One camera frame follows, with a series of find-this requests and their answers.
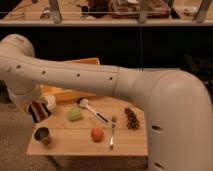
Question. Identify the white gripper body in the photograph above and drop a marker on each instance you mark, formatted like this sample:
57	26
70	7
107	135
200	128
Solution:
24	101

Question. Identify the striped brown eraser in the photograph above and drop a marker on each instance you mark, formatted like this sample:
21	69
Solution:
38	111

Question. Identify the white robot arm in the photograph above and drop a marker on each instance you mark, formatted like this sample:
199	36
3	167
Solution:
176	104

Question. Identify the white paper cup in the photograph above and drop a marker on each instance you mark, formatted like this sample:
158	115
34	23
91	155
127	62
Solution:
51	102

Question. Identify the metal cup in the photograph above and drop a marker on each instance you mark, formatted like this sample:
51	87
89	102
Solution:
42	135

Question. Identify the yellow plastic bin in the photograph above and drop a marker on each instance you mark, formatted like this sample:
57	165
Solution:
68	94

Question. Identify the green soft toy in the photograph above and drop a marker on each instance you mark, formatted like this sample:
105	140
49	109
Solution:
74	114

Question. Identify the wooden folding table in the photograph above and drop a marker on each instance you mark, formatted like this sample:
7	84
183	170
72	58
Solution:
74	138

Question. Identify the orange ball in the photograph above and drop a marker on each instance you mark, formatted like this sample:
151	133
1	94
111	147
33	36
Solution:
97	134

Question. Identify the metal fork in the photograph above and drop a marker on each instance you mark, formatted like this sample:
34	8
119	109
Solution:
113	125

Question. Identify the brown grape bunch toy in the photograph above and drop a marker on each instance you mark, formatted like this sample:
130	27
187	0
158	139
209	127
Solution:
132	121

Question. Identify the white black handled brush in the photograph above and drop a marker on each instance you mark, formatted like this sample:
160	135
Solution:
84	103

